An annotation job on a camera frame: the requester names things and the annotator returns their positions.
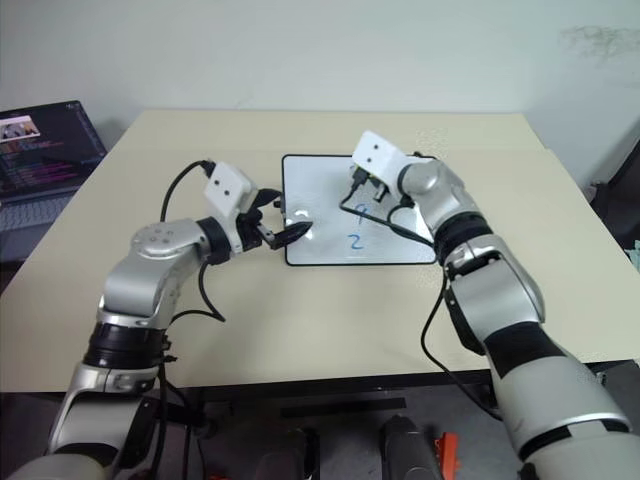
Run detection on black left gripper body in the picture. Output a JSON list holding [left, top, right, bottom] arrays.
[[235, 197, 266, 252]]

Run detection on open laptop with dark screen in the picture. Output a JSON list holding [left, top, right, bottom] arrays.
[[0, 99, 109, 234]]

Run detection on dark rounded shape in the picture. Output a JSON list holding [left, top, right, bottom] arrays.
[[381, 413, 434, 480]]

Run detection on orange plastic object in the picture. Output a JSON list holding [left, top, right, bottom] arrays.
[[433, 431, 461, 477]]

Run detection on white whiteboard with black frame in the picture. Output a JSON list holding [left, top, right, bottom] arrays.
[[281, 153, 439, 267]]

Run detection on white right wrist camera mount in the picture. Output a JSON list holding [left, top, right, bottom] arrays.
[[349, 130, 417, 194]]

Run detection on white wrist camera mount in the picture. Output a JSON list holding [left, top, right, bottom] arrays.
[[203, 161, 260, 253], [349, 130, 417, 194]]

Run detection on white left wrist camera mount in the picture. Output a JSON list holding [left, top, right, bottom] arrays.
[[203, 161, 260, 253]]

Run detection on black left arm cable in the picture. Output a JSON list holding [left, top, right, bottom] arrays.
[[148, 158, 227, 480]]

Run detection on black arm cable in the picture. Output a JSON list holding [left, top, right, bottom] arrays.
[[148, 158, 227, 480], [339, 168, 503, 422]]

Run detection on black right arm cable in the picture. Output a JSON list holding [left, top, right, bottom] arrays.
[[339, 168, 503, 422]]

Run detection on black table frame bar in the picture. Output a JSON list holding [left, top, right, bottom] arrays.
[[279, 396, 407, 419]]

